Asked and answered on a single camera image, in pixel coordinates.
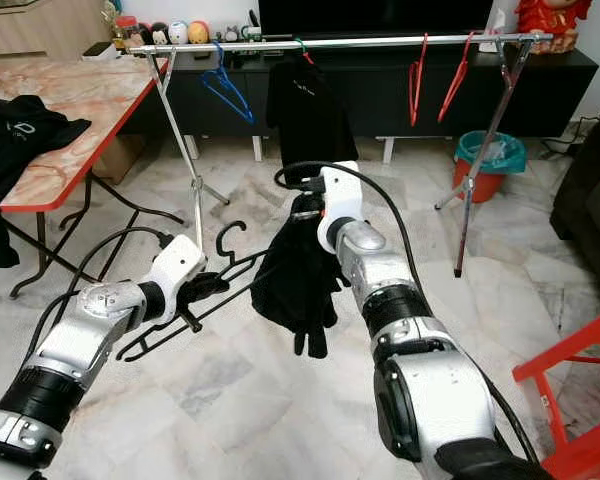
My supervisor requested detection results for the black shirt white FSL print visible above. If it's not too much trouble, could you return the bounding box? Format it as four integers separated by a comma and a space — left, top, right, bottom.
265, 55, 361, 196

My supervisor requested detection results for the black shirt green print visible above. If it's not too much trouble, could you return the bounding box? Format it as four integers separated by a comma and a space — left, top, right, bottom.
250, 192, 351, 359

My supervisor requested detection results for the green hooked clothes hanger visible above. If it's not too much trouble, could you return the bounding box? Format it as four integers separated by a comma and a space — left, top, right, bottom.
295, 38, 318, 66

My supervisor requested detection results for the blue clothes hanger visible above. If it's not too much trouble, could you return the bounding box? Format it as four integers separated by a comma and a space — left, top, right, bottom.
202, 42, 256, 126

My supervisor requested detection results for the black television console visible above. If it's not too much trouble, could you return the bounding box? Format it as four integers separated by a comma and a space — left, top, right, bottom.
160, 45, 599, 161

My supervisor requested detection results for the chrome clothes rack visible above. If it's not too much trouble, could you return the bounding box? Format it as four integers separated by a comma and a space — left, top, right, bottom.
130, 32, 556, 279

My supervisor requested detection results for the orange bin teal liner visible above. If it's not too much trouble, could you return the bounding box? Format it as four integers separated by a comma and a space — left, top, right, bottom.
453, 130, 528, 204

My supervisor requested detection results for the yellow round toy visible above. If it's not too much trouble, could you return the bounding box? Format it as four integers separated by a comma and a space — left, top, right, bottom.
187, 21, 211, 46

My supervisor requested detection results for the black flat screen television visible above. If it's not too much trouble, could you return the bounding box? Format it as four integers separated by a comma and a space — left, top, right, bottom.
258, 0, 496, 36

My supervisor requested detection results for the marble folding table red edge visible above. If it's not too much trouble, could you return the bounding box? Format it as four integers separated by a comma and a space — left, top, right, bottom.
0, 58, 201, 299

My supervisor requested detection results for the black shirt white D print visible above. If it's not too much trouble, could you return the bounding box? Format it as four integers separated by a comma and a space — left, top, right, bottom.
0, 95, 93, 269

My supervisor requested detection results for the red plastic stool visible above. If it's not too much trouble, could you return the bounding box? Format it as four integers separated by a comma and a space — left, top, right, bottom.
512, 308, 600, 480

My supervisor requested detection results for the light wooden cabinet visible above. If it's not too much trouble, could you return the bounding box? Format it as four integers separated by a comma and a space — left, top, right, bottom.
0, 0, 116, 61

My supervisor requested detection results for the red and gold statue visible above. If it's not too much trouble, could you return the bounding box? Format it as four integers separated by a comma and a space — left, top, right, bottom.
515, 0, 591, 53

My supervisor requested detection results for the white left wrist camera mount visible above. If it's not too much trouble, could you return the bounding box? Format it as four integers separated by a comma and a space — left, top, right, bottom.
148, 235, 207, 299

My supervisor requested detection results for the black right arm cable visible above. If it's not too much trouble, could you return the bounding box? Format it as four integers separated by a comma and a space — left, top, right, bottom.
275, 160, 541, 466

